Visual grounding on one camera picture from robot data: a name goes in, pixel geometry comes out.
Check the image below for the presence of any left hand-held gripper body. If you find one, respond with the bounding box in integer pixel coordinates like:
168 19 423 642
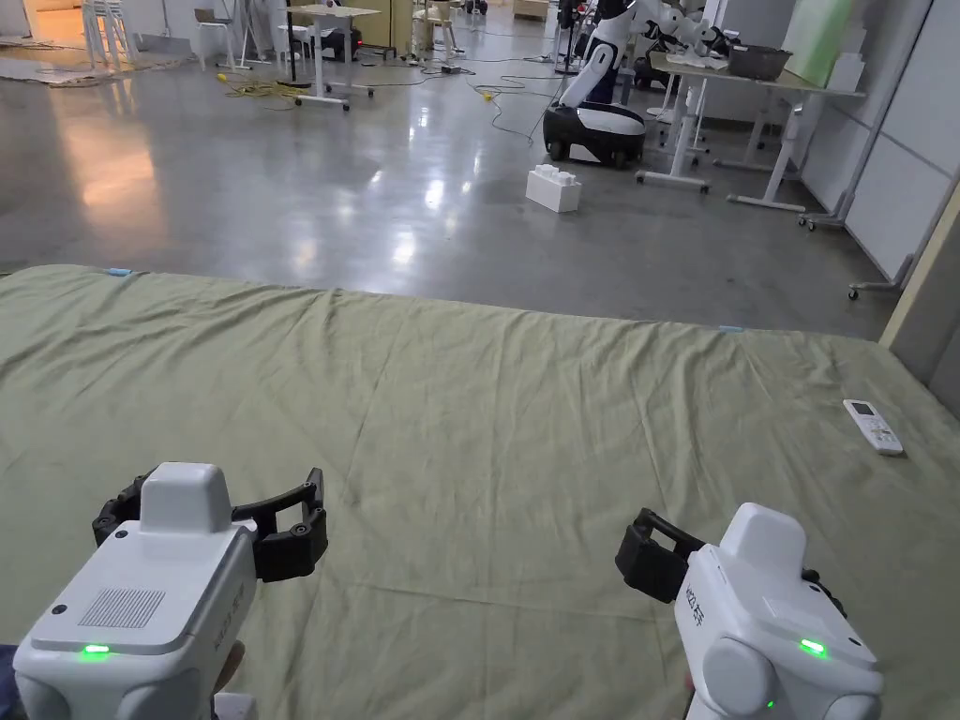
13 462 260 720

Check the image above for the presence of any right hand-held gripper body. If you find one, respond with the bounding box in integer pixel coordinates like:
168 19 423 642
678 502 885 720

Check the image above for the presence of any person's left hand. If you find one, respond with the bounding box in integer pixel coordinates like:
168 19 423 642
221 639 247 695

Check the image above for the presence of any white remote control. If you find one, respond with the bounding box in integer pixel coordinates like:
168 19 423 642
843 398 908 458

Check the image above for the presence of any bed with pale green sheet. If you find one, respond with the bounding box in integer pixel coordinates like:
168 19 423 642
0 263 960 720

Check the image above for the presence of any white block with studs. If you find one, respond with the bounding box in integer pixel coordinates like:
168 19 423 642
524 163 582 216

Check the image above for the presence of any white wheeled robot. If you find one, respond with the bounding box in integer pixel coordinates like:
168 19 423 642
543 0 730 168

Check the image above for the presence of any white chair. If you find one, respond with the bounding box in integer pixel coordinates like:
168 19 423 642
193 7 243 73

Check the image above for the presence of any small white-legged table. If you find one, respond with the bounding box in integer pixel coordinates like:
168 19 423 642
288 3 383 113

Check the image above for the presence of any long white-legged table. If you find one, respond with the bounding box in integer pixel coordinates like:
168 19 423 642
636 44 869 211

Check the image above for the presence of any wooden chair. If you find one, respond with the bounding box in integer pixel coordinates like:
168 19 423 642
411 0 460 55

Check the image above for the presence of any yellow cable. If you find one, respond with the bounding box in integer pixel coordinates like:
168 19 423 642
216 71 312 111
466 74 560 143

